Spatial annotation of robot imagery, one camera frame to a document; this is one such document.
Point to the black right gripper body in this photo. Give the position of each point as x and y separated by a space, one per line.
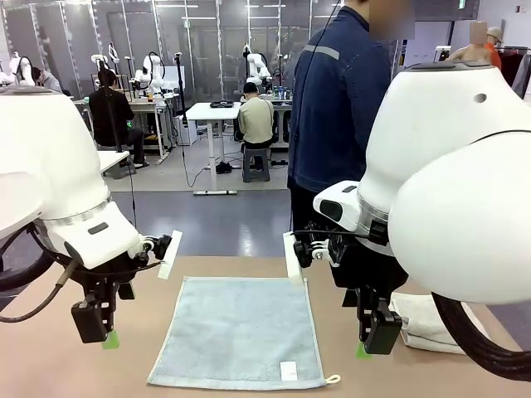
369 282

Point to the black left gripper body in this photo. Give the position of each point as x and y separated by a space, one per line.
99 286

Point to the white towel with loop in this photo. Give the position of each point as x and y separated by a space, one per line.
423 319

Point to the light blue towel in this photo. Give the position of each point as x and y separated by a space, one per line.
236 331

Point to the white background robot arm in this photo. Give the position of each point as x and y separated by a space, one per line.
25 68
113 54
151 70
257 66

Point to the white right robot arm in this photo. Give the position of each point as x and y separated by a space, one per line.
435 166

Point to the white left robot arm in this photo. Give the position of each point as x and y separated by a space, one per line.
41 166

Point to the white rounded table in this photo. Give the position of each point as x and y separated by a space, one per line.
112 157

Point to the person in denim jacket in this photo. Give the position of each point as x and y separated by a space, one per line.
340 124

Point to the black shoe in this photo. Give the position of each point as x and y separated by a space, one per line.
220 168
228 168

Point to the seated person in black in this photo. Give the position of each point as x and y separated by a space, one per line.
108 116

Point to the grey plastic stool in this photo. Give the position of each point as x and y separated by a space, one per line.
256 151

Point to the white workbench desk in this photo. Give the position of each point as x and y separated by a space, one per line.
143 105

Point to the seated person in beige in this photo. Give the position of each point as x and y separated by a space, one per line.
255 120

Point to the person in grey hoodie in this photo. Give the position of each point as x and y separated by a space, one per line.
50 81

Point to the flat black object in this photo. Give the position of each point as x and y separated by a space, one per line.
220 104

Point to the tan mannequin torso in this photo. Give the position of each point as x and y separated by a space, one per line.
469 53

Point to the dark red hanging garment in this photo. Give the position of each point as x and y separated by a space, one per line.
512 70

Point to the figure with beige hat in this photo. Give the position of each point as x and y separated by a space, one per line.
494 35

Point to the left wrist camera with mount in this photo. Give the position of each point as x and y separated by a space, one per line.
171 253

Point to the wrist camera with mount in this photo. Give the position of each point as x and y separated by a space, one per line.
171 253
292 261

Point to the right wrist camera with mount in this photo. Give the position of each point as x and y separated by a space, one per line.
292 261

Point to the black camera tripod pole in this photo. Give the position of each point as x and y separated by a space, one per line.
180 91

